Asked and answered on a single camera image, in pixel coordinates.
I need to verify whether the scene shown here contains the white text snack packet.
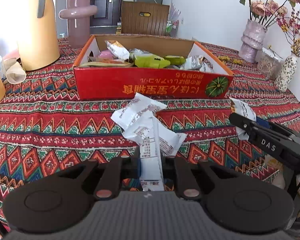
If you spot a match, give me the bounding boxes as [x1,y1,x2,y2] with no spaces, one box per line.
[123,112,187,191]

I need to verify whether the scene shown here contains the yellow orange snack packet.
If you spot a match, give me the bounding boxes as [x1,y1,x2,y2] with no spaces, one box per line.
[79,59,134,67]

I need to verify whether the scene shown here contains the pink snack packet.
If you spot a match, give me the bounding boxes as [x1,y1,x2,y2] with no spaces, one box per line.
[98,50,115,59]

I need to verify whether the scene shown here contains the long green white bar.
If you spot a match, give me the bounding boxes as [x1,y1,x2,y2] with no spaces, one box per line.
[134,54,171,69]

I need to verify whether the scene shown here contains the red silver snack bag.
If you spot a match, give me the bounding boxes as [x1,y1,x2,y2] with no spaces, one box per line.
[180,55,213,73]

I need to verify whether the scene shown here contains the patterned red tablecloth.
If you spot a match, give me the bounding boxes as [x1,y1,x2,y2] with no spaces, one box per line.
[0,38,300,225]

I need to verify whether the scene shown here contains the floral white slim vase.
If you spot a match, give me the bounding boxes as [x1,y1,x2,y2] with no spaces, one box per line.
[274,52,298,92]

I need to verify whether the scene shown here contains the fallen yellow petals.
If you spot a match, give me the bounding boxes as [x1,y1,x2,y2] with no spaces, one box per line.
[218,56,243,66]

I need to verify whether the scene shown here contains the crumpled white packet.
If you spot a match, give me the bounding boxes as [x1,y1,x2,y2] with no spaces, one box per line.
[110,93,167,130]

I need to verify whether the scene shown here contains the textured pink ceramic vase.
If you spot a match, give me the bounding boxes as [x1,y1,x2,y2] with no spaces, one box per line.
[238,19,267,63]

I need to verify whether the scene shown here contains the red cardboard snack box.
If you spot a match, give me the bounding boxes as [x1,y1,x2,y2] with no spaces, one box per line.
[73,34,234,100]

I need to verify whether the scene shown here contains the beige paper cone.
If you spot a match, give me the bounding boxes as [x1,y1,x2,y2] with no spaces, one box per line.
[3,58,26,85]

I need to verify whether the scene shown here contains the dried pink roses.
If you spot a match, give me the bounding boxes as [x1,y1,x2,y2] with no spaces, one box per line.
[239,0,300,30]

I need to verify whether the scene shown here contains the yellow thermos jug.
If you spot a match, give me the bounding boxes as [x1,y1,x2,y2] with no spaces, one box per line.
[17,0,60,71]

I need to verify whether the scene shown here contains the pumpkin oat cracker packet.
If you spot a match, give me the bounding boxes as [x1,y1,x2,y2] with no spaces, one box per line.
[105,40,130,60]

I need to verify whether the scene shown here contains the wooden chair back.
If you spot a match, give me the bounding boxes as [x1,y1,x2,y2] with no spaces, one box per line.
[121,1,170,36]

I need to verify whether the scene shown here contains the dark brown entry door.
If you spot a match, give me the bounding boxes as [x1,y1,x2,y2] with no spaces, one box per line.
[90,0,122,28]

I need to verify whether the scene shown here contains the pink ring glass vase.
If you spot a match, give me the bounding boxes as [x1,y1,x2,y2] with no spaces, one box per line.
[58,0,97,48]

